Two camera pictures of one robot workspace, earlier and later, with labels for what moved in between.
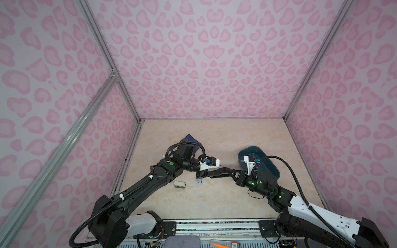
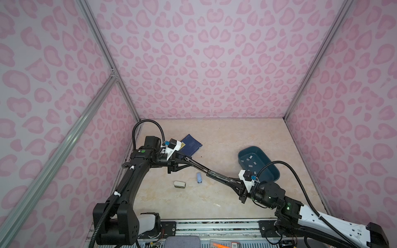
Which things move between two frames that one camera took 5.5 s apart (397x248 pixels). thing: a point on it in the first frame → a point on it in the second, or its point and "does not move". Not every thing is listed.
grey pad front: x=182 y=242 does not move
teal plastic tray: x=265 y=163 does not move
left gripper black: x=201 y=174 → x=172 y=163
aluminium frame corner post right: x=344 y=9 does not move
